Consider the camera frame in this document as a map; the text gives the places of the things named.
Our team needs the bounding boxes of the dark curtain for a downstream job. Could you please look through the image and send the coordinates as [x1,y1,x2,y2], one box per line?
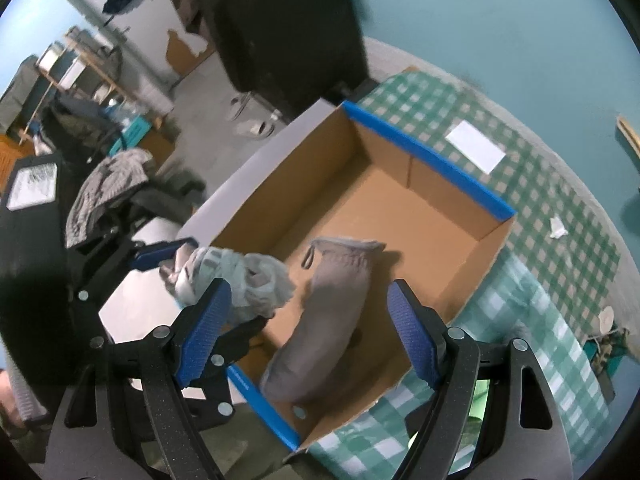
[167,0,371,126]

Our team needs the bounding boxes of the blue cardboard box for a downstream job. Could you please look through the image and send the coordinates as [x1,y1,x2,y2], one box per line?
[181,99,517,453]

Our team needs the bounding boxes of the small black object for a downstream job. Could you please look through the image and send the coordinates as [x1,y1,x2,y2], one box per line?
[597,372,617,403]

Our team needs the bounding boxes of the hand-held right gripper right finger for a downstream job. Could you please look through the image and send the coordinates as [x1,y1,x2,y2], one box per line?
[386,280,573,480]

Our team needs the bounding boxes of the wooden board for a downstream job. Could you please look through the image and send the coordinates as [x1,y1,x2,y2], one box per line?
[615,115,640,161]

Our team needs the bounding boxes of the teal storage box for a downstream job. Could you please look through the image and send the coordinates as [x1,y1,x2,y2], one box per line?
[107,119,151,153]

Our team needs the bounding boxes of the green beige checkered tablecloth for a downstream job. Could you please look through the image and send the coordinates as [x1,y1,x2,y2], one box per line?
[357,71,621,341]

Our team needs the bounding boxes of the mint checkered plastic tablecloth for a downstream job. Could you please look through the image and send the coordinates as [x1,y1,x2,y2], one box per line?
[305,247,613,480]

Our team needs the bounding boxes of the grey slipper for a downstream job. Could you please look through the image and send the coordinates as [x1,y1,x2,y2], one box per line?
[235,119,276,138]
[226,92,256,122]

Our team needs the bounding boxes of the power strip with cables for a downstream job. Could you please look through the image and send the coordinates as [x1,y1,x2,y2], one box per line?
[582,327,632,376]

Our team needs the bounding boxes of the white paper sheet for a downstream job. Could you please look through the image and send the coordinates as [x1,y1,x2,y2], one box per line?
[445,121,507,173]

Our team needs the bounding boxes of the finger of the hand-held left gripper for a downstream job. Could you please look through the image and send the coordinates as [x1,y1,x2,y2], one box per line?
[67,237,199,356]
[187,315,268,431]

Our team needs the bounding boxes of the wooden shelf rack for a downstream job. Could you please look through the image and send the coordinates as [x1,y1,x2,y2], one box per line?
[20,25,166,131]

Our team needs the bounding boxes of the black chair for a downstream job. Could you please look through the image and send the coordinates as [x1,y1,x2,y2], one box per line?
[100,170,207,241]

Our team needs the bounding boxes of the white sock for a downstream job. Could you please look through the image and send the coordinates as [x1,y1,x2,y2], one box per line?
[159,246,297,326]

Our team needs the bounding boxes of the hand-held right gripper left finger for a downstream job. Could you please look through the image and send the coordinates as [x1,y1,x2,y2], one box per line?
[45,277,233,480]

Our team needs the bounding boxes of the grey striped cloth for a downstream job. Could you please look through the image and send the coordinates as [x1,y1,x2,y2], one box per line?
[65,147,153,250]

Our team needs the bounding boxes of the grey sock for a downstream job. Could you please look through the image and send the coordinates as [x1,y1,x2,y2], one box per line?
[259,236,387,405]

